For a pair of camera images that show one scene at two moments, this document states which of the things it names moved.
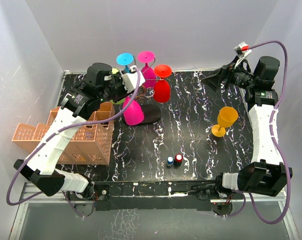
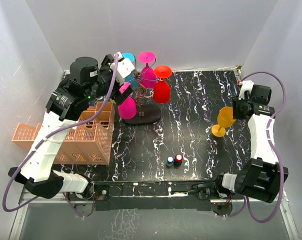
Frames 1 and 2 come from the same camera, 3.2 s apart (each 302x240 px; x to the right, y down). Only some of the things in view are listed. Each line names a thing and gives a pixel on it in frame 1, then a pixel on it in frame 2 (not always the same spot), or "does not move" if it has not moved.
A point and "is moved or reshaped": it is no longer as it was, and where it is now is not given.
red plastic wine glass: [162, 89] does not move
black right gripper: [215, 80] -> [236, 114]
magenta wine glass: [134, 113] is moved or reshaped
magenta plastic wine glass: [148, 73] does not move
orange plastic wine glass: [227, 116] does not move
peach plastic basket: [90, 144] does not move
